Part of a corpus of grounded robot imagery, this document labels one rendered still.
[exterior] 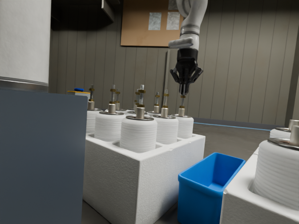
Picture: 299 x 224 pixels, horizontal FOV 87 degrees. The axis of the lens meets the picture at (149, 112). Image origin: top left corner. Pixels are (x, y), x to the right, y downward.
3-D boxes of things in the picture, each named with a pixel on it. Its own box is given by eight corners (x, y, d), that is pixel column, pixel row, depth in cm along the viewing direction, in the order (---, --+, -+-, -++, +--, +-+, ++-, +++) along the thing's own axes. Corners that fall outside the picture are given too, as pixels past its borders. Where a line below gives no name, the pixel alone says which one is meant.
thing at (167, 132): (176, 169, 55) (181, 118, 54) (169, 181, 46) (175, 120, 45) (151, 163, 59) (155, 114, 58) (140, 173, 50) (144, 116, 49)
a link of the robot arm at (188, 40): (166, 46, 56) (168, 28, 55) (181, 55, 65) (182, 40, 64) (191, 42, 50) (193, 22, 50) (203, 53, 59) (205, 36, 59)
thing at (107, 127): (85, 171, 48) (88, 112, 47) (106, 161, 57) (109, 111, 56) (110, 180, 44) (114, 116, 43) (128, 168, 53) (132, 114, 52)
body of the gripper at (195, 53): (202, 51, 59) (200, 76, 60) (182, 54, 64) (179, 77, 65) (195, 44, 53) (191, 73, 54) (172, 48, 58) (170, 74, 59)
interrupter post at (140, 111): (142, 120, 41) (143, 107, 40) (133, 119, 41) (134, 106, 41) (145, 119, 43) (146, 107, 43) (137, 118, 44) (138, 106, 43)
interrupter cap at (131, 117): (147, 122, 37) (147, 120, 37) (119, 119, 40) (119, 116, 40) (157, 120, 44) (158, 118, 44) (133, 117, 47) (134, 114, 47)
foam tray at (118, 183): (133, 243, 33) (139, 160, 32) (55, 176, 57) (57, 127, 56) (200, 180, 64) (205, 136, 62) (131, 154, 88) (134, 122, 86)
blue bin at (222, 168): (215, 247, 34) (221, 194, 33) (171, 219, 41) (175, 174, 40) (242, 192, 57) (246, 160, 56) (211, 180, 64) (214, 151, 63)
